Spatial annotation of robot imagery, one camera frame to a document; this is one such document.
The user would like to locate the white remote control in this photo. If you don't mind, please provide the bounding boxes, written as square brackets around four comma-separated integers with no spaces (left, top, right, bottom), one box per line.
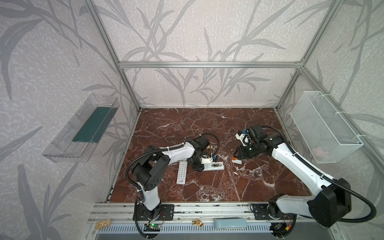
[177,159,188,185]
[203,162,225,172]

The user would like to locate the white battery cover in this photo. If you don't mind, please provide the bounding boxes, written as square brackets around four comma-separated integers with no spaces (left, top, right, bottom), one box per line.
[232,160,243,165]

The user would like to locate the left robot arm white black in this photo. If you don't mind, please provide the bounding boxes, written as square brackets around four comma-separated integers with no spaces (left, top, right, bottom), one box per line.
[125,136,210,212]

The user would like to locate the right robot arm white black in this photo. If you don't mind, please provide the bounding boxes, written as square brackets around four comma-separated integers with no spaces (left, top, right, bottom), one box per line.
[234,125,352,228]

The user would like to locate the pink object in basket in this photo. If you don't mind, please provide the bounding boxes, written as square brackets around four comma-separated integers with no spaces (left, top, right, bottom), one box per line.
[311,147,327,159]

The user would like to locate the small orange green connector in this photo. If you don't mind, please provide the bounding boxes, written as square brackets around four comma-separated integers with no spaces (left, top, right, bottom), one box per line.
[192,219,204,227]

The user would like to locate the left green led controller board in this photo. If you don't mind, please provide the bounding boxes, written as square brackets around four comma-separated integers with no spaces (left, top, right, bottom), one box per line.
[143,223,162,232]

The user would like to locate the tan circuit board piece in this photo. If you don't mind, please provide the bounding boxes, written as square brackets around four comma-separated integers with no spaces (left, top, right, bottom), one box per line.
[95,219,112,230]

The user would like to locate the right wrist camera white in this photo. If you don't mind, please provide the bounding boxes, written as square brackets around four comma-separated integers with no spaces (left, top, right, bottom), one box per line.
[236,130,251,146]

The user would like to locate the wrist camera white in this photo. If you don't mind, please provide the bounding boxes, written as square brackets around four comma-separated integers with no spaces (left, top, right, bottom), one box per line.
[236,130,251,146]
[201,155,217,164]

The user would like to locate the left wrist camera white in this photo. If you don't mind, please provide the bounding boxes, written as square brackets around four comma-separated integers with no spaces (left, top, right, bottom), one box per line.
[201,155,217,164]

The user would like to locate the white wire mesh basket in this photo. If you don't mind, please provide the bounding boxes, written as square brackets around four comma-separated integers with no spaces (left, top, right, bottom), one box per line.
[291,91,364,164]

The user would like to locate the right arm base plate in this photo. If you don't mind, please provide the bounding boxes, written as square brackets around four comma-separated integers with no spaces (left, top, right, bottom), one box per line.
[250,203,275,221]

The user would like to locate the left black corrugated cable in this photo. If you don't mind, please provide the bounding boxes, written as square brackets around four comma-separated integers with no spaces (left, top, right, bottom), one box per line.
[124,132,220,191]

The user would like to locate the black corrugated cable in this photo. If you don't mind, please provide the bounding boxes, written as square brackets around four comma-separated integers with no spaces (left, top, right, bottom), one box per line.
[260,125,377,223]
[124,132,220,191]

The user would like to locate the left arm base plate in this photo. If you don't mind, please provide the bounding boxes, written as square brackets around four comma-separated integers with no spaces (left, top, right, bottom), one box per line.
[133,204,175,221]

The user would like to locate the grey rectangular box on rail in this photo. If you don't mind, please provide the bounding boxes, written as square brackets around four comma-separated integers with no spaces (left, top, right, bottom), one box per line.
[214,218,247,230]

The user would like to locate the right controller board wires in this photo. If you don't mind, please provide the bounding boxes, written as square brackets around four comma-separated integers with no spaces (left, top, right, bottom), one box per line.
[269,220,293,238]

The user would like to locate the right black corrugated cable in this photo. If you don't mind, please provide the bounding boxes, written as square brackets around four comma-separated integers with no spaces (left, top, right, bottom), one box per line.
[260,125,377,223]

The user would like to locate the clear plastic wall shelf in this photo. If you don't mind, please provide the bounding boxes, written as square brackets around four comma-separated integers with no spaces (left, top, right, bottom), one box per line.
[43,94,120,163]

